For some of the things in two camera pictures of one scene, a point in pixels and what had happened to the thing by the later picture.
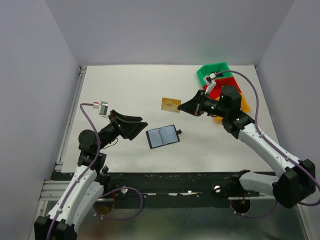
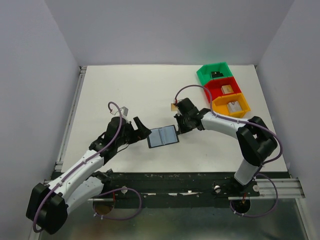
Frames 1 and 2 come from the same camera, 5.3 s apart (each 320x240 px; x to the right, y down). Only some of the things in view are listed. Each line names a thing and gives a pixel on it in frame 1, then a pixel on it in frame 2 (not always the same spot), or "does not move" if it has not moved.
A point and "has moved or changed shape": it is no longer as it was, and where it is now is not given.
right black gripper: x=198 y=105 → x=181 y=122
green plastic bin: x=206 y=70 does not move
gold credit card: x=170 y=104 has moved or changed shape
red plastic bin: x=215 y=93 does not move
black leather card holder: x=163 y=136 does not move
